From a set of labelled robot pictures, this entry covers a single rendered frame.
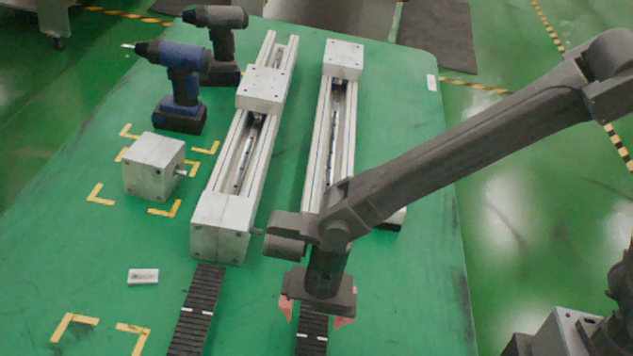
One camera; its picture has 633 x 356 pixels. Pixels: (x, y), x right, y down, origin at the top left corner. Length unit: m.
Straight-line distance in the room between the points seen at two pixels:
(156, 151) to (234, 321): 0.39
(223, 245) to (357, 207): 0.37
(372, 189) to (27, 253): 0.65
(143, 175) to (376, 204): 0.57
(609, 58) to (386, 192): 0.29
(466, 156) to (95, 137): 0.92
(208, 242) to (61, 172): 0.40
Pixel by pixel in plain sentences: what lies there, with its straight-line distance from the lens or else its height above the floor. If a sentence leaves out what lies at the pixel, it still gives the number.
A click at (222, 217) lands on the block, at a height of 0.87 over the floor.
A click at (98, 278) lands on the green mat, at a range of 1.01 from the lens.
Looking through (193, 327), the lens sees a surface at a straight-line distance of 0.89.
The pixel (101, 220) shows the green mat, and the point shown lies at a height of 0.78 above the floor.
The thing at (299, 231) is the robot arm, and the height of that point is 1.03.
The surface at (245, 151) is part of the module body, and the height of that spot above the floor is 0.84.
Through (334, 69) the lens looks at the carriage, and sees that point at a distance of 1.48.
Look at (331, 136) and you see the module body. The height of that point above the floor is 0.84.
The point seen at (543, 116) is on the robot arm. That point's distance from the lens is 0.64.
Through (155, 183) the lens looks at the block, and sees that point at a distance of 1.11.
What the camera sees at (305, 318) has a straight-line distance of 0.92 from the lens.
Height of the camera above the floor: 1.55
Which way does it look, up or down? 38 degrees down
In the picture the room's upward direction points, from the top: 12 degrees clockwise
